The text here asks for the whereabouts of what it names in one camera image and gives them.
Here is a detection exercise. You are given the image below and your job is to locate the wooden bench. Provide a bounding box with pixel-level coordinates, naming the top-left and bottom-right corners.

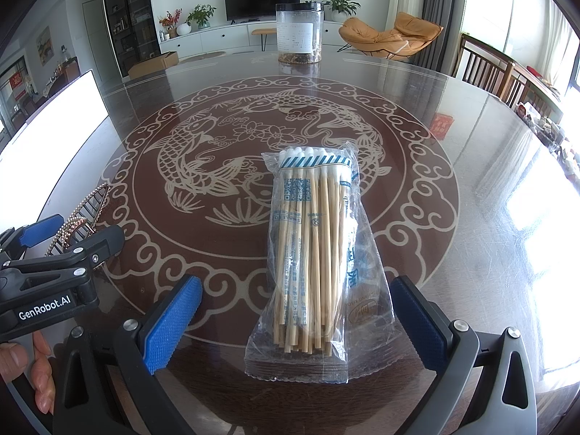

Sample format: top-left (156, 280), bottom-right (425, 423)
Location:
top-left (251, 28), bottom-right (278, 50)

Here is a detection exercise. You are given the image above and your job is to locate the large leafy potted plant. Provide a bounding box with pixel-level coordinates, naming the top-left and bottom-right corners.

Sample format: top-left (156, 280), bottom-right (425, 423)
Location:
top-left (322, 0), bottom-right (361, 22)

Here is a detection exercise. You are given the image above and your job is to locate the white television cabinet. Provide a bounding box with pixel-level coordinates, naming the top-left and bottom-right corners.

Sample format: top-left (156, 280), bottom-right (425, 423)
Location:
top-left (159, 20), bottom-right (349, 59)

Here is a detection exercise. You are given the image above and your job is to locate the red flower arrangement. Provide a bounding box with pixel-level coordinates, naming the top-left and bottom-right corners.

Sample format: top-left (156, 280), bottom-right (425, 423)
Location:
top-left (158, 9), bottom-right (183, 39)

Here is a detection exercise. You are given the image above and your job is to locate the beaded striped hair clip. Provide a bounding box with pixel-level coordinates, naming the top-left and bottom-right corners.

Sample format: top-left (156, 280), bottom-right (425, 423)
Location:
top-left (45, 182), bottom-right (112, 257)

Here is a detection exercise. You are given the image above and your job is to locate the person's left hand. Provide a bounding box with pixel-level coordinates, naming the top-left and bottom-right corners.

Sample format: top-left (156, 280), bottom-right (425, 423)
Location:
top-left (0, 331), bottom-right (56, 415)

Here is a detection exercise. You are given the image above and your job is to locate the orange lounge chair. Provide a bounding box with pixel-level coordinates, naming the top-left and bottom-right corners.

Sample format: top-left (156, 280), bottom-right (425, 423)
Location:
top-left (339, 12), bottom-right (444, 61)

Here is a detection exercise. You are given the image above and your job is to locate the cardboard box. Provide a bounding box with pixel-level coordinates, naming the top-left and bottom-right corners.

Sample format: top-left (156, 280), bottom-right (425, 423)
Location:
top-left (128, 51), bottom-right (179, 80)

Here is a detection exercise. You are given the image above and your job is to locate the white board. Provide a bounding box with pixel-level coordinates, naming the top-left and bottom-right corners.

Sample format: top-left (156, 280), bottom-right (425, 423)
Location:
top-left (0, 69), bottom-right (111, 236)

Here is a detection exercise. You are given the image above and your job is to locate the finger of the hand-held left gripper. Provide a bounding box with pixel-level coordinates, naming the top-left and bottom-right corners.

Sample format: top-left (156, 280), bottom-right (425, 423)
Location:
top-left (9, 224), bottom-right (125, 278)
top-left (0, 214), bottom-right (64, 259)

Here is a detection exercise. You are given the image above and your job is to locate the round patterned glass desktop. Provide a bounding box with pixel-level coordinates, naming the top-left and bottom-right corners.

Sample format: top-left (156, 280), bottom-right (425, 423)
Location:
top-left (41, 50), bottom-right (580, 435)

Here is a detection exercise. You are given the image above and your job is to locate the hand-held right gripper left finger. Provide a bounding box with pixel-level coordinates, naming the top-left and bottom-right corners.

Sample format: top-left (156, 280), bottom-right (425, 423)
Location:
top-left (52, 274), bottom-right (203, 435)

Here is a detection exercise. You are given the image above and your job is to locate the round low stool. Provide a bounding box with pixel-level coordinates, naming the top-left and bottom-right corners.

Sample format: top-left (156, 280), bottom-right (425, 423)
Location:
top-left (181, 50), bottom-right (226, 62)

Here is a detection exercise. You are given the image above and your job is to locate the bag of wooden chopsticks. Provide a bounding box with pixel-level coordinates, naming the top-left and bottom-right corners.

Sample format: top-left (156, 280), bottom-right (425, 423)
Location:
top-left (244, 140), bottom-right (402, 384)

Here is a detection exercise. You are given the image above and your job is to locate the dark glass display cabinet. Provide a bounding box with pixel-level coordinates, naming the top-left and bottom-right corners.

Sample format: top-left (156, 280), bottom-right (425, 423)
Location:
top-left (100, 0), bottom-right (160, 78)

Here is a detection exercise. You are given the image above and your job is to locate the framed wall painting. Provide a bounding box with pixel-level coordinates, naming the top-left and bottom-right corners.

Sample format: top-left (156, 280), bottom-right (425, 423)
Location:
top-left (36, 26), bottom-right (51, 65)

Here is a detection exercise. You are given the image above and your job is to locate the wooden dining chair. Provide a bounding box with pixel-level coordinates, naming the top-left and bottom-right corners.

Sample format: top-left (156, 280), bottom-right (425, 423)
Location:
top-left (507, 61), bottom-right (565, 116)
top-left (453, 33), bottom-right (515, 100)

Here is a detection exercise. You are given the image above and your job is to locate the pile of assorted clutter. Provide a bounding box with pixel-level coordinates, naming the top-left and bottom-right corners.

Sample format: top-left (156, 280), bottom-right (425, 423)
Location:
top-left (517, 102), bottom-right (580, 173)

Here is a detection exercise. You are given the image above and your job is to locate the clear jar with black lid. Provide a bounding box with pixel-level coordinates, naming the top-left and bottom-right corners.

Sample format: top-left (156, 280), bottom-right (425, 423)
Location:
top-left (275, 2), bottom-right (325, 64)

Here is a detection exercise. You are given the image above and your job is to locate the bushy green potted plant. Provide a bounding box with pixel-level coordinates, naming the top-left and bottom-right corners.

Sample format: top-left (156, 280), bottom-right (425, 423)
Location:
top-left (187, 4), bottom-right (217, 30)

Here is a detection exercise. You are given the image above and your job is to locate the black television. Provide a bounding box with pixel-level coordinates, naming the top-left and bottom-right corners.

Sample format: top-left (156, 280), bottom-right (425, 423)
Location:
top-left (224, 0), bottom-right (301, 24)

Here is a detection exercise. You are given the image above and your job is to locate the grey curtain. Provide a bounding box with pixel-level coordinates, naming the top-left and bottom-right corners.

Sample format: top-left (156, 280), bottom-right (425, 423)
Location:
top-left (421, 0), bottom-right (463, 73)

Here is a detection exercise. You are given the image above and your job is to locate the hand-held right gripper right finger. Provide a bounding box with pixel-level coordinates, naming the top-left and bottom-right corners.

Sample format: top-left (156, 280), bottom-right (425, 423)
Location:
top-left (390, 275), bottom-right (538, 435)

